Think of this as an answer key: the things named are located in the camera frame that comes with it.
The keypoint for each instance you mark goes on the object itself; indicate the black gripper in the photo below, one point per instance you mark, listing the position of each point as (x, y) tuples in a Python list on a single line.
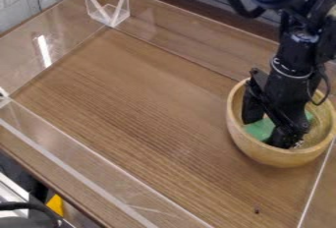
[(287, 88)]

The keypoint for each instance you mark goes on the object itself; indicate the green rectangular block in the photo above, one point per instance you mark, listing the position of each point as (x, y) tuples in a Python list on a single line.
[(260, 129)]

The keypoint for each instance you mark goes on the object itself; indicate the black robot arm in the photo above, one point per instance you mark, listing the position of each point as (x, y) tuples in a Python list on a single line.
[(307, 14)]

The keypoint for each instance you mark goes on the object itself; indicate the brown wooden bowl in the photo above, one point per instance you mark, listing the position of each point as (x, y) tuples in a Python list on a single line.
[(316, 141)]

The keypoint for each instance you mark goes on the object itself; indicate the yellow tag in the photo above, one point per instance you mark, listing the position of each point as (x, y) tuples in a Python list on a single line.
[(55, 204)]

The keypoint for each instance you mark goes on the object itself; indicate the clear acrylic tray wall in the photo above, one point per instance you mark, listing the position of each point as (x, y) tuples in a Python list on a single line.
[(96, 185)]

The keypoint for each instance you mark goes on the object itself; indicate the clear acrylic corner bracket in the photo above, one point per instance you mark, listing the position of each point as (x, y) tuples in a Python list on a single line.
[(108, 14)]

